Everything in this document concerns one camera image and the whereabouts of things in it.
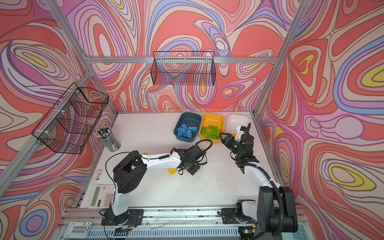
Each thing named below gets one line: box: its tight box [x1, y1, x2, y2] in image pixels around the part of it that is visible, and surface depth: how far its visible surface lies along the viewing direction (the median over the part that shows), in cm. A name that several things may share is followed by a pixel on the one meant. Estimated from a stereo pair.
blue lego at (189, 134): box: [186, 129, 193, 139], surface depth 106 cm
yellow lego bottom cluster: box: [168, 168, 178, 175], surface depth 89 cm
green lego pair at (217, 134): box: [216, 129, 221, 140], surface depth 106 cm
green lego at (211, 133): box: [207, 131, 217, 136], surface depth 107 cm
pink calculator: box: [88, 184, 116, 209], surface depth 79 cm
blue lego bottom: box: [177, 127, 187, 137], surface depth 107 cm
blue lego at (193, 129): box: [188, 126, 198, 132], surface depth 107 cm
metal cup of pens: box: [94, 125, 121, 152], surface depth 90 cm
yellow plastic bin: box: [199, 113, 225, 144], surface depth 110 cm
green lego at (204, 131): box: [201, 126, 208, 136], surface depth 107 cm
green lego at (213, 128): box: [209, 125, 219, 133], surface depth 110 cm
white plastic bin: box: [226, 114, 251, 135], surface depth 113 cm
